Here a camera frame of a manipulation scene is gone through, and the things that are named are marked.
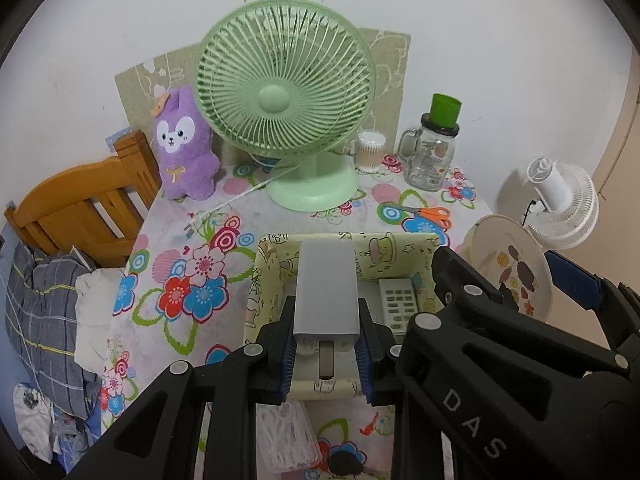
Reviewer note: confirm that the white standing fan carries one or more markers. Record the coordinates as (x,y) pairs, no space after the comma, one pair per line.
(565,205)

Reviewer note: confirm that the white grey printed cloth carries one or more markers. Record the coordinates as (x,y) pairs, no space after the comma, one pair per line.
(32,420)

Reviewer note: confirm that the cotton swab jar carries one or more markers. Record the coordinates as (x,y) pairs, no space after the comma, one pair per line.
(371,155)

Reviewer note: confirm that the white remote control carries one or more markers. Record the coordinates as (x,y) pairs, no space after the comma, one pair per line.
(397,305)

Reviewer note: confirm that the white power adapter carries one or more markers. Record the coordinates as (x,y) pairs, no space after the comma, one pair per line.
(327,290)

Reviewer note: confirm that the floral tablecloth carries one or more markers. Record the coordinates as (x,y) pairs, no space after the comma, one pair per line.
(200,270)

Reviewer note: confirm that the blue book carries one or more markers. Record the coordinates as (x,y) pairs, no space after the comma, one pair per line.
(117,137)

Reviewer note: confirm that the green desk fan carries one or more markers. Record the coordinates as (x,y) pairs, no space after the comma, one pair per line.
(275,100)

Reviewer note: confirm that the yellow printed storage box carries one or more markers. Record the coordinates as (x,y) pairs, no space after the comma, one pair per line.
(265,280)

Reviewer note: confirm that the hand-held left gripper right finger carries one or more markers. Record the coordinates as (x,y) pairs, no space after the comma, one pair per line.
(364,367)

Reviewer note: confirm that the glass jar mug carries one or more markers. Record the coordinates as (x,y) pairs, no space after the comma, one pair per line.
(427,160)

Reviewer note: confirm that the beige wooden door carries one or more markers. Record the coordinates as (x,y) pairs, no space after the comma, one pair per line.
(620,160)

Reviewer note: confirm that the green plastic cup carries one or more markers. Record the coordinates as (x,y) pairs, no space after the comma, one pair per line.
(445,110)

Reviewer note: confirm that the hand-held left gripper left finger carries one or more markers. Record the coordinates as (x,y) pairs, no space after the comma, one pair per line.
(286,365)

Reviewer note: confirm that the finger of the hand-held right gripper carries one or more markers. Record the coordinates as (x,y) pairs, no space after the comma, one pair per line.
(575,282)
(450,280)

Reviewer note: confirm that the clear plastic box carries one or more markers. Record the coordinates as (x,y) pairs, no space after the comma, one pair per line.
(285,440)

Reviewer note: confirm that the orange scissors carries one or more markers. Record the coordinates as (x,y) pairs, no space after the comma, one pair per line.
(432,215)

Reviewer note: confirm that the purple plush toy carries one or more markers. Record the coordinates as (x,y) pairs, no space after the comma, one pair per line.
(187,160)

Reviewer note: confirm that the grey plaid blanket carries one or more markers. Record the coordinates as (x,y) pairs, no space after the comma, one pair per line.
(40,310)

